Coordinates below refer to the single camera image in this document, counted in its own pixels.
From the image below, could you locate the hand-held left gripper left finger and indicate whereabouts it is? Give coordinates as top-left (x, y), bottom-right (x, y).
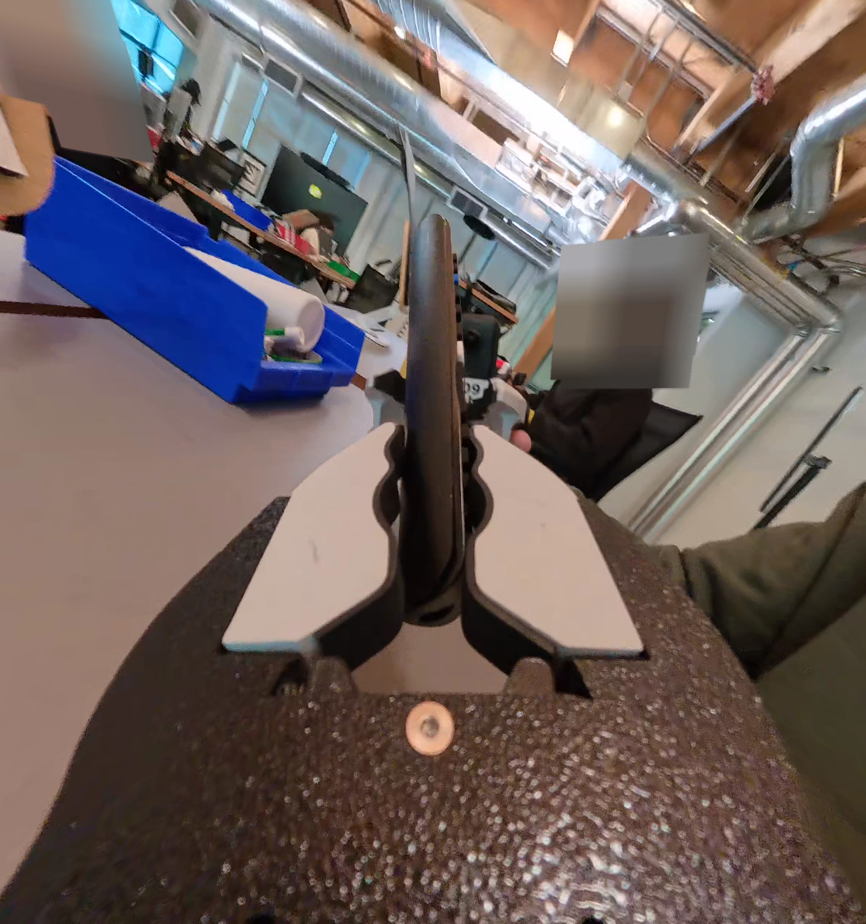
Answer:
top-left (220, 423), bottom-right (405, 667)

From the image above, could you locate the long wooden table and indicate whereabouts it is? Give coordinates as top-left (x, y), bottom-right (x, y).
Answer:
top-left (166, 169), bottom-right (358, 286)

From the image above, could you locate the large blue plastic bin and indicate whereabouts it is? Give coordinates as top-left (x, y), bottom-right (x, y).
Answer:
top-left (23, 154), bottom-right (366, 405)

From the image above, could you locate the tilted grey board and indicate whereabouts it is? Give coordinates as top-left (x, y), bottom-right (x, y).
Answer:
top-left (398, 128), bottom-right (423, 225)

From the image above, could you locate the white paper roll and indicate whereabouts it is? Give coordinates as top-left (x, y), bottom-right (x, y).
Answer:
top-left (186, 247), bottom-right (327, 349)

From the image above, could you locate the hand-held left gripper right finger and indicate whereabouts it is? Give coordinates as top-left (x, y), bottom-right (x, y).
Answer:
top-left (464, 424), bottom-right (646, 683)

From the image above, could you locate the black monitor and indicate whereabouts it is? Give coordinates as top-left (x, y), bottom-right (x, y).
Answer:
top-left (260, 144), bottom-right (369, 251)

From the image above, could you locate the black remote control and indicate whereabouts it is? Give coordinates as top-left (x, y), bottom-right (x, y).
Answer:
top-left (401, 214), bottom-right (471, 626)

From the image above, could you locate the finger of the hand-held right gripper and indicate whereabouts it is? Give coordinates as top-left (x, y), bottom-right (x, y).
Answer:
top-left (365, 371), bottom-right (409, 428)
top-left (489, 381), bottom-right (534, 441)

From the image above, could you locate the brown cardboard clipboard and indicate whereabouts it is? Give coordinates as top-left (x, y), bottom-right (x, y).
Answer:
top-left (0, 29), bottom-right (57, 218)

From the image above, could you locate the person's right forearm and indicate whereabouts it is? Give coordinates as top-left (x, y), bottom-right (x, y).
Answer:
top-left (649, 473), bottom-right (866, 681)

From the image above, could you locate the person's torso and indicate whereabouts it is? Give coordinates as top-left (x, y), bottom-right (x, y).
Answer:
top-left (756, 592), bottom-right (866, 924)

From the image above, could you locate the silver ventilation duct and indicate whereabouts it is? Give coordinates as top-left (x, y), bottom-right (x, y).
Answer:
top-left (194, 0), bottom-right (842, 334)
top-left (742, 58), bottom-right (866, 244)

